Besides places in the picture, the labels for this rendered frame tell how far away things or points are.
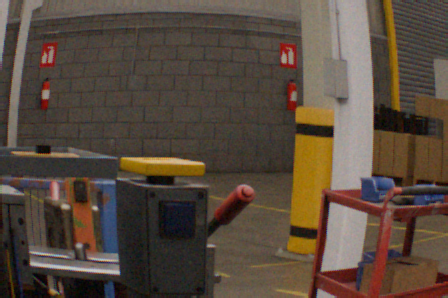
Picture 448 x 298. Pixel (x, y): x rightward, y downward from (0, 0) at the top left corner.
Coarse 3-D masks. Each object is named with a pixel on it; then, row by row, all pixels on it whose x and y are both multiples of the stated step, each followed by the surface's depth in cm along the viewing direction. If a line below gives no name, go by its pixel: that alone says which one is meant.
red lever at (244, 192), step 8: (240, 192) 116; (248, 192) 115; (232, 200) 116; (240, 200) 115; (248, 200) 116; (216, 208) 119; (224, 208) 118; (232, 208) 117; (240, 208) 116; (216, 216) 119; (224, 216) 118; (232, 216) 118; (208, 224) 121; (216, 224) 120; (224, 224) 119; (208, 232) 122
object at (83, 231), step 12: (72, 180) 155; (84, 180) 156; (72, 192) 154; (84, 192) 155; (72, 204) 154; (84, 204) 155; (72, 216) 154; (84, 216) 155; (72, 228) 155; (84, 228) 154; (84, 240) 154
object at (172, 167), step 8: (128, 160) 109; (136, 160) 107; (144, 160) 107; (152, 160) 108; (160, 160) 109; (168, 160) 109; (176, 160) 110; (184, 160) 110; (128, 168) 109; (136, 168) 107; (144, 168) 105; (152, 168) 106; (160, 168) 106; (168, 168) 106; (176, 168) 107; (184, 168) 107; (192, 168) 107; (200, 168) 108; (152, 176) 108; (160, 176) 107; (168, 176) 107; (176, 176) 107; (184, 176) 107; (192, 176) 108; (200, 176) 108
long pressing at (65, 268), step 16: (32, 256) 135; (48, 256) 140; (64, 256) 141; (96, 256) 147; (112, 256) 149; (32, 272) 127; (48, 272) 128; (64, 272) 130; (80, 272) 131; (96, 272) 132; (112, 272) 134
